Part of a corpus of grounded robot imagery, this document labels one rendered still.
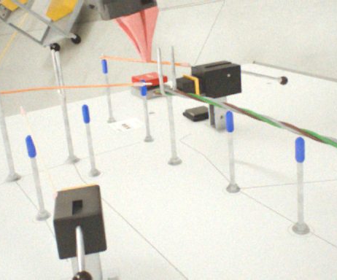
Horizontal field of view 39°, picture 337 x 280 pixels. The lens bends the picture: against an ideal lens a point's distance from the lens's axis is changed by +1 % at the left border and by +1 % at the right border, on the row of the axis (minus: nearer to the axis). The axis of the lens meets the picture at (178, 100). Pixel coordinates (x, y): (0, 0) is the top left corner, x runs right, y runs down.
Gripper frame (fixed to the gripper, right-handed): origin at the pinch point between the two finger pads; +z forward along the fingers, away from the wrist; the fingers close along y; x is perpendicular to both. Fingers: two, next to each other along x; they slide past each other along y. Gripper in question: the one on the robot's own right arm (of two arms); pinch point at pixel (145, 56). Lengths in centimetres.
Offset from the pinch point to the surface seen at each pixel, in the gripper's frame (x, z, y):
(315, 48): 110, 53, 117
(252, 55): 147, 58, 106
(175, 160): -11.6, 10.1, -3.6
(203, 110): 1.7, 11.5, 7.2
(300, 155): -30.4, 4.3, 0.7
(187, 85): -5.4, 4.2, 2.7
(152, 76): 18.4, 8.8, 6.4
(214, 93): -5.8, 6.5, 6.1
